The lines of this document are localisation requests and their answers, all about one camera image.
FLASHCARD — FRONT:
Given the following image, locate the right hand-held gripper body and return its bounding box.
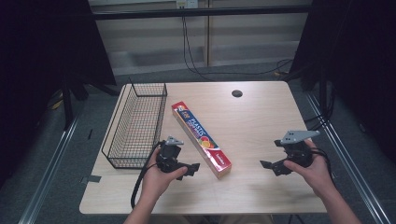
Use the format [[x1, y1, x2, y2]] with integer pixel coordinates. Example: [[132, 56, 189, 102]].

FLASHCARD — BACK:
[[273, 129, 321, 171]]

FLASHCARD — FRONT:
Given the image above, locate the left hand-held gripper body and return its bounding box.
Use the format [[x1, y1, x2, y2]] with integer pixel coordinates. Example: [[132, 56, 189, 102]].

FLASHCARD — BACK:
[[155, 135, 185, 174]]

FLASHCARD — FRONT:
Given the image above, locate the red plastic wrap box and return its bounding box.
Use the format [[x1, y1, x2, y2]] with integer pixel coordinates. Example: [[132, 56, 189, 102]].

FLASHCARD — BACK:
[[171, 100, 233, 179]]

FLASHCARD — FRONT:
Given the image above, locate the black wire basket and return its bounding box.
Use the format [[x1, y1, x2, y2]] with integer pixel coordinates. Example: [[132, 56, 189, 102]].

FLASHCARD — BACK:
[[101, 77, 168, 170]]

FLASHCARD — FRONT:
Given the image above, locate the person's left hand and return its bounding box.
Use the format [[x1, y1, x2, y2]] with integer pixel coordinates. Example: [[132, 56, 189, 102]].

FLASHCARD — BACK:
[[141, 148, 189, 201]]

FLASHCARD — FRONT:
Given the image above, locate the person's right hand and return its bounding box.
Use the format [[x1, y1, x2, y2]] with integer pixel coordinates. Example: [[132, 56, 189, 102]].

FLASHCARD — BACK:
[[283, 139, 336, 200]]

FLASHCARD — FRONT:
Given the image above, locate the grey tape piece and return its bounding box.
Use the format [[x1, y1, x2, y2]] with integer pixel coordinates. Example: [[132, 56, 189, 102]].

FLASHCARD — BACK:
[[79, 175, 103, 185]]

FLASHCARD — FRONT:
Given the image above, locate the black curtain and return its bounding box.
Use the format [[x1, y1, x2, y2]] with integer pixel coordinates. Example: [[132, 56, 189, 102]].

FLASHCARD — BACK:
[[289, 0, 396, 162], [0, 0, 118, 188]]

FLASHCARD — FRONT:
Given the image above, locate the black horizontal bar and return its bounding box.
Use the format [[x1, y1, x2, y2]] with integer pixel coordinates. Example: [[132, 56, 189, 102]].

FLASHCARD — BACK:
[[92, 5, 314, 21]]

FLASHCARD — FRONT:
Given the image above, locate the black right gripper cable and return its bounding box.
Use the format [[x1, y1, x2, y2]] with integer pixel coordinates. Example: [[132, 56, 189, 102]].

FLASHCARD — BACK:
[[309, 147, 335, 185]]

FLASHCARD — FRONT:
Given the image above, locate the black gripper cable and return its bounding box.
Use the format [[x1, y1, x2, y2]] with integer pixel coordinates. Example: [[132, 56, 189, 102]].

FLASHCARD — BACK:
[[309, 147, 335, 185], [130, 140, 166, 210]]

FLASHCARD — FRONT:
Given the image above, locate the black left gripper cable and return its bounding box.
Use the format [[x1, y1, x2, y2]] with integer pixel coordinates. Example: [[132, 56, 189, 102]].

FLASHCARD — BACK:
[[130, 140, 166, 210]]

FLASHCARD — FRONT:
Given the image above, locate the metal floor rail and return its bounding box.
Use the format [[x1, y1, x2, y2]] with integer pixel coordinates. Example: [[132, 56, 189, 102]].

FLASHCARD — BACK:
[[18, 113, 81, 224], [305, 92, 391, 224]]

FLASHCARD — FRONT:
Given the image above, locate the black hanging wall cable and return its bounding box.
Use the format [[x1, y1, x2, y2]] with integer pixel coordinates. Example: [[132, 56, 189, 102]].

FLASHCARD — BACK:
[[181, 7, 294, 82]]

